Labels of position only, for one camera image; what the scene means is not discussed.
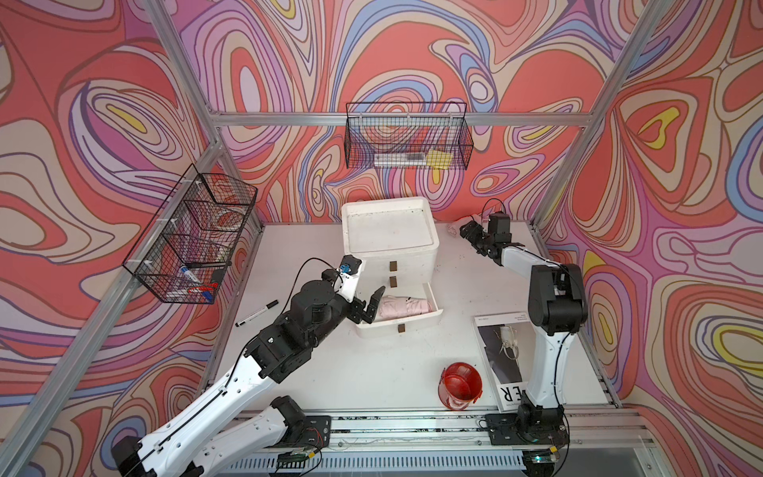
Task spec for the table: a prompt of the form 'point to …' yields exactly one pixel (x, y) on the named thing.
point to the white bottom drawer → (413, 323)
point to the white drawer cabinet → (394, 238)
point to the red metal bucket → (460, 386)
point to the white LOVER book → (506, 343)
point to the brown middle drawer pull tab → (392, 281)
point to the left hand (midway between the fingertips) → (369, 279)
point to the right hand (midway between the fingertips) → (466, 237)
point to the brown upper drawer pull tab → (393, 265)
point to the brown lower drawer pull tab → (401, 328)
